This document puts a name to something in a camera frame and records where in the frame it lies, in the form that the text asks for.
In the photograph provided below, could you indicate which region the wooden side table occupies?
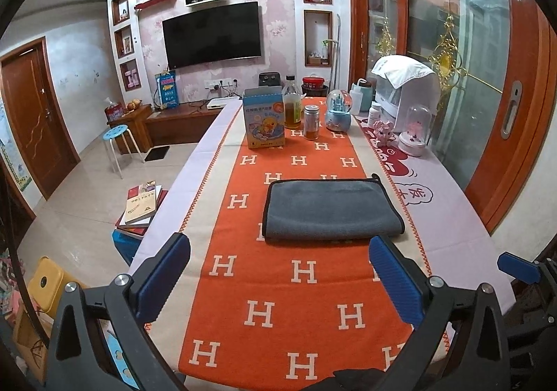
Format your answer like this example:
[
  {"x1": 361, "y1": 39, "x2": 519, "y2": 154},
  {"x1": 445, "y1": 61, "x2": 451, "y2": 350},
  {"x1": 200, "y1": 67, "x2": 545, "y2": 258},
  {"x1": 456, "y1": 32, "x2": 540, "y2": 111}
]
[{"x1": 107, "y1": 105, "x2": 154, "y2": 155}]

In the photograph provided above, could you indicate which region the white plastic bottle blue cap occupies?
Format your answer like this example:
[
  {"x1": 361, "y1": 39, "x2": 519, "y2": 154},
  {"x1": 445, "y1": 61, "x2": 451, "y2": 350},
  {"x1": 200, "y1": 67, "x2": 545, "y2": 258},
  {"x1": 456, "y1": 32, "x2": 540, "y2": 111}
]
[{"x1": 349, "y1": 78, "x2": 375, "y2": 115}]

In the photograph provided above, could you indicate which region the metal-lid spice jar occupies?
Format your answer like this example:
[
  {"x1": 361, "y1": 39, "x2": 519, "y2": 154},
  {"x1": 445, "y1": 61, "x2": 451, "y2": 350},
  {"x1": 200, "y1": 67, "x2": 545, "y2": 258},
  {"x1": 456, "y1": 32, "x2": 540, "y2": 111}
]
[{"x1": 303, "y1": 104, "x2": 320, "y2": 141}]

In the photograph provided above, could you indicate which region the white cloth cover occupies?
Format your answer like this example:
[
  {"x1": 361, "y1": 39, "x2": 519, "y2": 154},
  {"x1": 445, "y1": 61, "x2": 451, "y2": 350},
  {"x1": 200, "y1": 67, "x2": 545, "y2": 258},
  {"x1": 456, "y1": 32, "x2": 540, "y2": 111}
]
[{"x1": 371, "y1": 55, "x2": 436, "y2": 89}]

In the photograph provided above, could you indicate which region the white set-top box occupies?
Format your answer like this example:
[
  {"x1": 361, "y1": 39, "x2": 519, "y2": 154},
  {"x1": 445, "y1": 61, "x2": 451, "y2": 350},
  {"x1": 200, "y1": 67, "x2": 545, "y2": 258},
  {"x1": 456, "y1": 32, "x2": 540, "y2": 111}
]
[{"x1": 205, "y1": 97, "x2": 240, "y2": 110}]

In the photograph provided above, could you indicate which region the blue cartoon carton box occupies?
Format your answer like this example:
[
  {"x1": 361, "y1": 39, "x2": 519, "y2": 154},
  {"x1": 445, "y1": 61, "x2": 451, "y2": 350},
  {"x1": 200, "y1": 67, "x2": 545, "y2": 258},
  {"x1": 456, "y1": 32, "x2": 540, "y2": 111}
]
[{"x1": 242, "y1": 85, "x2": 285, "y2": 150}]

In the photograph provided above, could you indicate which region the blue round stool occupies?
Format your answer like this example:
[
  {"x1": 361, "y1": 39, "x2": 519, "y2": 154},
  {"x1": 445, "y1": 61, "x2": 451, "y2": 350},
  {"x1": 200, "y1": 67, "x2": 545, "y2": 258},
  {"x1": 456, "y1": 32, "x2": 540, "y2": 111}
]
[{"x1": 103, "y1": 125, "x2": 146, "y2": 179}]

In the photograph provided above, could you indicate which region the red tissue packet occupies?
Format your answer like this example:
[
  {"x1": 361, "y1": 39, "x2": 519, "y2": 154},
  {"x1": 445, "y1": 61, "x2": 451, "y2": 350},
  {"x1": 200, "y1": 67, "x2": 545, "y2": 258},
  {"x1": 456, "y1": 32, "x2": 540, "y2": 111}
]
[{"x1": 104, "y1": 99, "x2": 125, "y2": 123}]

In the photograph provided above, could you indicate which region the cardboard box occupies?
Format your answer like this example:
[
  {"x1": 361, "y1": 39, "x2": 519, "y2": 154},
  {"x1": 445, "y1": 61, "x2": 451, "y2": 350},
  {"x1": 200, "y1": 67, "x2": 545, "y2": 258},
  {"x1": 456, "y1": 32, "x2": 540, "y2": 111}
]
[{"x1": 13, "y1": 308, "x2": 57, "y2": 383}]

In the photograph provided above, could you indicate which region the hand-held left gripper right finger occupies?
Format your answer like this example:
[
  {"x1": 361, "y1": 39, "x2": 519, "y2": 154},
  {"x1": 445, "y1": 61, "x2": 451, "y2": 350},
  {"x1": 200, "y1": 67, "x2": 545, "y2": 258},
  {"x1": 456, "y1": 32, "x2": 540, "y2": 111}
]
[{"x1": 368, "y1": 235, "x2": 511, "y2": 391}]

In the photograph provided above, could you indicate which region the pink pig figurine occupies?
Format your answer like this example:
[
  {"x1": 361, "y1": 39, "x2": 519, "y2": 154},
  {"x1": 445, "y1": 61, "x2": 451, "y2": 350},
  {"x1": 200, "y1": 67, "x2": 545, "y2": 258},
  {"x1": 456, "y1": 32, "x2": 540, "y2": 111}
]
[{"x1": 373, "y1": 120, "x2": 396, "y2": 148}]

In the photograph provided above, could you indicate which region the wall poster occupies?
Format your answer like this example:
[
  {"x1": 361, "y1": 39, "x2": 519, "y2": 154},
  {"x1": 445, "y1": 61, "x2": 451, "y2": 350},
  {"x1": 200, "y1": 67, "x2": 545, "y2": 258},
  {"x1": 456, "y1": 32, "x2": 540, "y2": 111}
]
[{"x1": 0, "y1": 99, "x2": 33, "y2": 194}]

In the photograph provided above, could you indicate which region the blue standing box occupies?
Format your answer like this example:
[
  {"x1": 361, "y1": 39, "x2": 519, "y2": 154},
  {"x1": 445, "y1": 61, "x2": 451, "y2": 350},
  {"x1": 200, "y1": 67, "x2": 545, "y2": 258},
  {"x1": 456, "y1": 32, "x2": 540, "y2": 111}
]
[{"x1": 155, "y1": 71, "x2": 179, "y2": 110}]

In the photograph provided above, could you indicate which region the wooden television cabinet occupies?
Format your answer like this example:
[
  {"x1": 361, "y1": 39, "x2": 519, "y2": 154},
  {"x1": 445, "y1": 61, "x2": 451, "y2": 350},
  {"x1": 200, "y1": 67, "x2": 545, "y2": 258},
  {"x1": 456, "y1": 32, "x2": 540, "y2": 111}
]
[{"x1": 146, "y1": 100, "x2": 227, "y2": 147}]

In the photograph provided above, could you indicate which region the stack of books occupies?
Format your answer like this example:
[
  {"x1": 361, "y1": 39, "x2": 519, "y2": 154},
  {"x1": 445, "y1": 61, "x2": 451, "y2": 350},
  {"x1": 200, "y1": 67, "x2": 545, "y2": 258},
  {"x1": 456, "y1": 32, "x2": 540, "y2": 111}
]
[{"x1": 114, "y1": 182, "x2": 170, "y2": 240}]

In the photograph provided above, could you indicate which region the glass oil bottle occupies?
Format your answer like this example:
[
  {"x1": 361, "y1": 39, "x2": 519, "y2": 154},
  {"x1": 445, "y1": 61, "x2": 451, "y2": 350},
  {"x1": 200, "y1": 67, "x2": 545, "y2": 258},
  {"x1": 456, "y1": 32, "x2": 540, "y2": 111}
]
[{"x1": 282, "y1": 75, "x2": 303, "y2": 130}]

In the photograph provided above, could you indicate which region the mop pole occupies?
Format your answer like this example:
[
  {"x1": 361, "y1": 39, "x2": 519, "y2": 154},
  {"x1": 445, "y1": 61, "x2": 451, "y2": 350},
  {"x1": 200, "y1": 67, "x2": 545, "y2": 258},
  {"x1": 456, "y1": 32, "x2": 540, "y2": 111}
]
[{"x1": 328, "y1": 13, "x2": 341, "y2": 89}]

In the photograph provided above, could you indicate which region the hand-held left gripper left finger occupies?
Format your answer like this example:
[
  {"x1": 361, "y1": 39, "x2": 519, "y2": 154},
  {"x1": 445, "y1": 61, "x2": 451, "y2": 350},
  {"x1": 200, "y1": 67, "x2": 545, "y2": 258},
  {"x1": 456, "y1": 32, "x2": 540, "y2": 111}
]
[{"x1": 46, "y1": 232, "x2": 192, "y2": 391}]

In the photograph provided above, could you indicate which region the grey towel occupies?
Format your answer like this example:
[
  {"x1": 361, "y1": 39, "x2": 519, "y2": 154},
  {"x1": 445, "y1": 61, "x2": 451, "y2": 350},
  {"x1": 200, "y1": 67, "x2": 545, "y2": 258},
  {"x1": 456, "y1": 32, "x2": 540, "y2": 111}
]
[{"x1": 262, "y1": 173, "x2": 405, "y2": 244}]

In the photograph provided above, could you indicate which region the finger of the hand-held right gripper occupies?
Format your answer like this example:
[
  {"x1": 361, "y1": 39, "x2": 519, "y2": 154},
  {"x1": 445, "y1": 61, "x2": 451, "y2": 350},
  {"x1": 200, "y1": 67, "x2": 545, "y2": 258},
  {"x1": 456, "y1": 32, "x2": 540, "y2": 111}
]
[{"x1": 497, "y1": 252, "x2": 557, "y2": 287}]

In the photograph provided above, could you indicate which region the glass dome lamp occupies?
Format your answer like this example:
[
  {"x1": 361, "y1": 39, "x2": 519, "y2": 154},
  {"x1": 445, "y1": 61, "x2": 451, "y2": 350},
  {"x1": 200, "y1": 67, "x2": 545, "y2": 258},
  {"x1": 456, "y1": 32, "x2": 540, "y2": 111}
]
[{"x1": 398, "y1": 106, "x2": 433, "y2": 157}]

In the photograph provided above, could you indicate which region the red pot on black base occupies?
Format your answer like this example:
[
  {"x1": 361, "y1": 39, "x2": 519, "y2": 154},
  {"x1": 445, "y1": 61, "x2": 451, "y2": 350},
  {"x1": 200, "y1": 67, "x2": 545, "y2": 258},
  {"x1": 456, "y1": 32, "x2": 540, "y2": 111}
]
[{"x1": 300, "y1": 76, "x2": 329, "y2": 99}]

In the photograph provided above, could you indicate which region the wall-mounted television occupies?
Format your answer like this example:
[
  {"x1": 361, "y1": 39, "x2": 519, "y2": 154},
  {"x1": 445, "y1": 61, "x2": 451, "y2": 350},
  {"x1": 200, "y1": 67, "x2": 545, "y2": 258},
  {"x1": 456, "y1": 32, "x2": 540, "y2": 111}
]
[{"x1": 162, "y1": 1, "x2": 262, "y2": 70}]

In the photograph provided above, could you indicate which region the brown wooden door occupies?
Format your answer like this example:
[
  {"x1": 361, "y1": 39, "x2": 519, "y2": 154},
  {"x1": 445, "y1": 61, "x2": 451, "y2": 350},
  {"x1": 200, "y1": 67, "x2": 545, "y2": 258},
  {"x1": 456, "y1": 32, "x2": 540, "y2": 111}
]
[{"x1": 0, "y1": 36, "x2": 81, "y2": 200}]

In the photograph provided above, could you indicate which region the white countertop appliance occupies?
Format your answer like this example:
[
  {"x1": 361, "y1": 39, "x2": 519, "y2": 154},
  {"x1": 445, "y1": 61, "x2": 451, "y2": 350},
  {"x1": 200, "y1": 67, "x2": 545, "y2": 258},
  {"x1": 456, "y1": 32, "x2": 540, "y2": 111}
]
[{"x1": 373, "y1": 56, "x2": 441, "y2": 123}]

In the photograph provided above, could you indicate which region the orange letter-print blanket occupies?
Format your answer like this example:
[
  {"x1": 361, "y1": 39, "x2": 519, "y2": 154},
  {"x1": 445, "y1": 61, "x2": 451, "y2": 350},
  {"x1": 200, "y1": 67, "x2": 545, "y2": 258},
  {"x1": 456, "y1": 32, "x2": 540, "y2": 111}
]
[{"x1": 146, "y1": 97, "x2": 457, "y2": 391}]

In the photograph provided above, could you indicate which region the wood-framed glass sliding door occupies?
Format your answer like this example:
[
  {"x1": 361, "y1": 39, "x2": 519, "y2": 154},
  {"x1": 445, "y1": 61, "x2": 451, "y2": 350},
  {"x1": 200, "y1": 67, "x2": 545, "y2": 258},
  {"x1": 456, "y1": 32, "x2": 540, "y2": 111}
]
[{"x1": 348, "y1": 0, "x2": 557, "y2": 235}]

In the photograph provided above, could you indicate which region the white tablecloth with red print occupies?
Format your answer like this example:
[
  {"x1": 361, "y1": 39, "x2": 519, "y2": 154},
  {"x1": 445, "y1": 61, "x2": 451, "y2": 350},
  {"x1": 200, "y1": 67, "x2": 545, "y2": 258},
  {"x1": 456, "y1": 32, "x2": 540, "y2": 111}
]
[{"x1": 126, "y1": 95, "x2": 518, "y2": 391}]

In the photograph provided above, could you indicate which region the yellow plastic stool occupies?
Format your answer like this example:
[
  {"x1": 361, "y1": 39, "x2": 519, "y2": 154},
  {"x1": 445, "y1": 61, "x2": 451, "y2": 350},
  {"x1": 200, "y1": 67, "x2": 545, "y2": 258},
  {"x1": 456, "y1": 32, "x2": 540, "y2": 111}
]
[{"x1": 27, "y1": 256, "x2": 88, "y2": 318}]

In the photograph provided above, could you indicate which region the blue snow globe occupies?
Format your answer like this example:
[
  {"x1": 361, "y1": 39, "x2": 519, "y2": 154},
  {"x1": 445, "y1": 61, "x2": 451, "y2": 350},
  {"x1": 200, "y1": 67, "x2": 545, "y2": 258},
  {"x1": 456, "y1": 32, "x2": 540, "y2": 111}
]
[{"x1": 325, "y1": 89, "x2": 354, "y2": 133}]

